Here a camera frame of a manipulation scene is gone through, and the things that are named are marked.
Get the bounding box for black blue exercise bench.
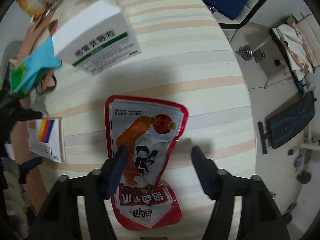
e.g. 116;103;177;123
257;91;317;155

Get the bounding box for dumbbell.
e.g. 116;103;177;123
236;44;265;63

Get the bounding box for red silver snack packet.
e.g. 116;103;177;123
105;95;189;231

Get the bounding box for white green medicine box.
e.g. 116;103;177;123
52;0;142;74

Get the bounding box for striped cat tablecloth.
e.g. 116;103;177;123
10;0;257;240

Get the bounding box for green blue plastic bag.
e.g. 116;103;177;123
9;36;61;99

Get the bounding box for white box rainbow stripes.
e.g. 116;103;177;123
27;118;66;164

